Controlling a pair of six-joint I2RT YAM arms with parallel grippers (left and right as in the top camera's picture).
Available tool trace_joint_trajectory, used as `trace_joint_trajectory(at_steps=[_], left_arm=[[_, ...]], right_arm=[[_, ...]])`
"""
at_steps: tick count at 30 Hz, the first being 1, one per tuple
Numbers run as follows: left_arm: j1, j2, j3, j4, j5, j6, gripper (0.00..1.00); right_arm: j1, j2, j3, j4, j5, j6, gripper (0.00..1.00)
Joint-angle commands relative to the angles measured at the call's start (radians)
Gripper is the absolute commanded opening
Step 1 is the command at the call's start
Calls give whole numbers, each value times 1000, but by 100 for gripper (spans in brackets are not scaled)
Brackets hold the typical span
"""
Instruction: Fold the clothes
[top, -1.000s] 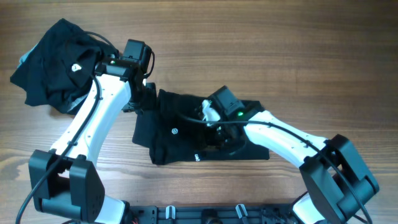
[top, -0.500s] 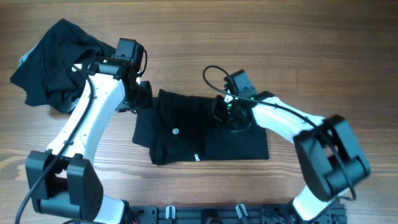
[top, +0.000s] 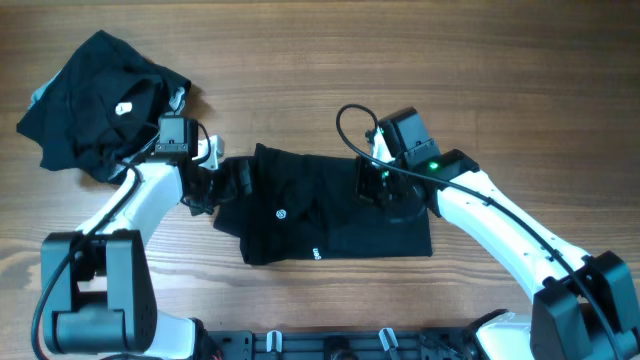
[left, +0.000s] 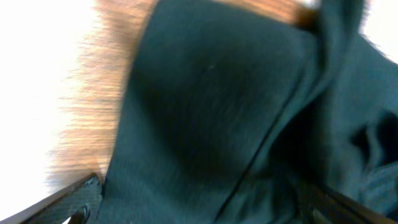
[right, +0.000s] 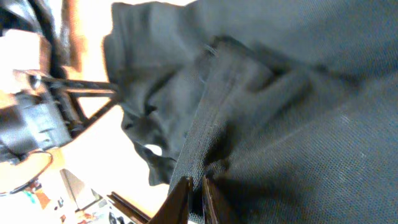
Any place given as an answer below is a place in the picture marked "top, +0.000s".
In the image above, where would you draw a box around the left black cable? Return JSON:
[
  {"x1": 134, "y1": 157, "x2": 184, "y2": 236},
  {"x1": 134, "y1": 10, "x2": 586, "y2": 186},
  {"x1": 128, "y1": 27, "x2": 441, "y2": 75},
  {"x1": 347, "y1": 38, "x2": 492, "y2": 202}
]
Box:
[{"x1": 30, "y1": 114, "x2": 214, "y2": 360}]

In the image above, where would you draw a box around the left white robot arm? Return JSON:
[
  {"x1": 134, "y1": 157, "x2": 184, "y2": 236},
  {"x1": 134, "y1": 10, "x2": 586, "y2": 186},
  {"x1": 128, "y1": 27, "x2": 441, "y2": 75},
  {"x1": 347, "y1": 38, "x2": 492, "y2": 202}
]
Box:
[{"x1": 31, "y1": 115, "x2": 251, "y2": 359}]

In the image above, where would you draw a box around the black t-shirt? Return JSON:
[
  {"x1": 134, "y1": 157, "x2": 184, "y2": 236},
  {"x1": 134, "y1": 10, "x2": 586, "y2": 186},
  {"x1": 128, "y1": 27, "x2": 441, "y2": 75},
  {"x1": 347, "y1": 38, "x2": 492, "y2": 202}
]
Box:
[{"x1": 214, "y1": 144, "x2": 433, "y2": 265}]

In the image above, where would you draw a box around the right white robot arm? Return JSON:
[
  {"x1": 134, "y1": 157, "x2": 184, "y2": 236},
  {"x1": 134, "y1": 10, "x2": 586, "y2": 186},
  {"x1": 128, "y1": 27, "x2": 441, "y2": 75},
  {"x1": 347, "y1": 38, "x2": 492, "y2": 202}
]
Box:
[{"x1": 356, "y1": 107, "x2": 639, "y2": 359}]

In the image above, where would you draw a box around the black cable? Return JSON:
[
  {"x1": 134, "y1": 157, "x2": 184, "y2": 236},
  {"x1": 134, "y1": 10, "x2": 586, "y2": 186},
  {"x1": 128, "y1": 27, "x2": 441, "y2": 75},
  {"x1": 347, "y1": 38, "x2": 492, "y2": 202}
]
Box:
[
  {"x1": 30, "y1": 114, "x2": 214, "y2": 360},
  {"x1": 334, "y1": 103, "x2": 624, "y2": 360}
]

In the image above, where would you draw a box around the folded black clothes pile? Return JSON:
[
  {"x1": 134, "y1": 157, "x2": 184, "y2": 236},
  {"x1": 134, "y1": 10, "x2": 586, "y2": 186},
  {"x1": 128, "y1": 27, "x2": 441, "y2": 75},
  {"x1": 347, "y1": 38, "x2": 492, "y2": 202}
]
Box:
[{"x1": 16, "y1": 30, "x2": 191, "y2": 184}]

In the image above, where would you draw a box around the right black cable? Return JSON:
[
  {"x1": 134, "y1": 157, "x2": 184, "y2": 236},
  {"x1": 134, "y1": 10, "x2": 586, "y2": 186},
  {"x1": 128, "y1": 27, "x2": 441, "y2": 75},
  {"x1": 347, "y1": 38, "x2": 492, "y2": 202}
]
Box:
[{"x1": 334, "y1": 103, "x2": 624, "y2": 360}]

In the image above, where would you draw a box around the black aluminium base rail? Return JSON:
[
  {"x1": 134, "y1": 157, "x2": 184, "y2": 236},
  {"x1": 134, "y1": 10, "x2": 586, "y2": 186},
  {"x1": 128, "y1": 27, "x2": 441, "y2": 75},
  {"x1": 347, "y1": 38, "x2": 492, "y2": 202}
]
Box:
[{"x1": 209, "y1": 327, "x2": 486, "y2": 360}]

